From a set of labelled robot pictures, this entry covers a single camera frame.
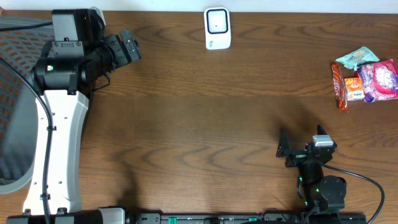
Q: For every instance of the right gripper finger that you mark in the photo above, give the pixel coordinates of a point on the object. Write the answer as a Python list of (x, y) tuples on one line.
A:
[(320, 130), (283, 141)]

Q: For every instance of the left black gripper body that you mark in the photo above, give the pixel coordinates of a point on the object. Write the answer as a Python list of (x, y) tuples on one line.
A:
[(129, 47)]

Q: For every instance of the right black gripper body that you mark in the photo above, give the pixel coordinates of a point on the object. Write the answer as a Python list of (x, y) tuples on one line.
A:
[(296, 157)]

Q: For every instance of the orange chocolate wafer bar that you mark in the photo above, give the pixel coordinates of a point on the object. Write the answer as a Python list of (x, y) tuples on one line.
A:
[(339, 87)]

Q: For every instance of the small orange snack box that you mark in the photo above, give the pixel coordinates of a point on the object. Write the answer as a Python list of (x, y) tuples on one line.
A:
[(354, 89)]

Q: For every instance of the teal snack packet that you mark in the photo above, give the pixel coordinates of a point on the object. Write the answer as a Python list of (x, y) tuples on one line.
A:
[(356, 58)]

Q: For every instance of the purple snack packet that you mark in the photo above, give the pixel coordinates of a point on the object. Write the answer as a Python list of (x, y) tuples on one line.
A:
[(379, 81)]

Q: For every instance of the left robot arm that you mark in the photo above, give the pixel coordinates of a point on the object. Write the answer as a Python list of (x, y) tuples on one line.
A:
[(62, 82)]

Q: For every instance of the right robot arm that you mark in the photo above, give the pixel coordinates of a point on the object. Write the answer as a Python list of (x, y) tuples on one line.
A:
[(324, 195)]

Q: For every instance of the white barcode scanner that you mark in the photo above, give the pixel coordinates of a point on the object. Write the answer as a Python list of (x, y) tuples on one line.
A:
[(217, 28)]

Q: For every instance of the grey plastic mesh basket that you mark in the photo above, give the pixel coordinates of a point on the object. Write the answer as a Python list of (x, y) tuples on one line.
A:
[(23, 41)]

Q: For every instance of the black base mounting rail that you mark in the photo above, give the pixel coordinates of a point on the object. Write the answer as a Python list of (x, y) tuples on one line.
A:
[(273, 217)]

